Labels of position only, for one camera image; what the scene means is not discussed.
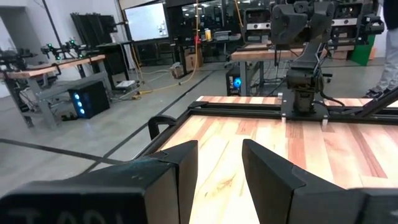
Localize cardboard box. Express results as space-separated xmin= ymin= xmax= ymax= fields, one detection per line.
xmin=184 ymin=48 xmax=203 ymax=72

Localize wooden robot workbench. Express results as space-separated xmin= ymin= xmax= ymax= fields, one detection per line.
xmin=0 ymin=54 xmax=113 ymax=129
xmin=230 ymin=43 xmax=327 ymax=96

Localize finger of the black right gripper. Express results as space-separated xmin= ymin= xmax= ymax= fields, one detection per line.
xmin=310 ymin=1 xmax=336 ymax=42
xmin=270 ymin=4 xmax=309 ymax=45

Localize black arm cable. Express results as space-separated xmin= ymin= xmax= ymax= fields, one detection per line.
xmin=319 ymin=90 xmax=346 ymax=109

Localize black computer blue lights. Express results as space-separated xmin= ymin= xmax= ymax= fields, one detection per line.
xmin=228 ymin=66 xmax=244 ymax=96
xmin=67 ymin=80 xmax=111 ymax=119

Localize person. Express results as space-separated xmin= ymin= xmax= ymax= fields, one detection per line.
xmin=366 ymin=0 xmax=398 ymax=99

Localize large white display screen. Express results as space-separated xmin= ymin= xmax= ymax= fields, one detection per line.
xmin=124 ymin=2 xmax=170 ymax=42

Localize black upright panels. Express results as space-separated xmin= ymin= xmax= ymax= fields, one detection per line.
xmin=70 ymin=12 xmax=118 ymax=48

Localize black curved handle bracket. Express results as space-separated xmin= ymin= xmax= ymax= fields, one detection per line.
xmin=147 ymin=114 xmax=178 ymax=141

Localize grey storage box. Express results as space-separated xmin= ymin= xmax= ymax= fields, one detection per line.
xmin=214 ymin=30 xmax=233 ymax=42

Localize white flat box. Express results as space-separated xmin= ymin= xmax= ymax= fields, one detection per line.
xmin=115 ymin=80 xmax=137 ymax=90

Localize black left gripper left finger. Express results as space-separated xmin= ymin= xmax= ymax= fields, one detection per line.
xmin=0 ymin=139 xmax=199 ymax=224

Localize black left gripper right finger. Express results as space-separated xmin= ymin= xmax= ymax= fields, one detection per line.
xmin=242 ymin=139 xmax=398 ymax=224

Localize yellow hanging cable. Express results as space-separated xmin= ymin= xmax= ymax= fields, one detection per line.
xmin=132 ymin=0 xmax=200 ymax=101
xmin=234 ymin=0 xmax=246 ymax=29

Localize green bin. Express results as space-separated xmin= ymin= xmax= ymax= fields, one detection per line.
xmin=350 ymin=33 xmax=376 ymax=67

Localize black desk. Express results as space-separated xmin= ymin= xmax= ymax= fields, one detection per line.
xmin=95 ymin=41 xmax=133 ymax=82

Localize black aluminium table frame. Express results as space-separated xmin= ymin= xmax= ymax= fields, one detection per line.
xmin=133 ymin=88 xmax=398 ymax=162

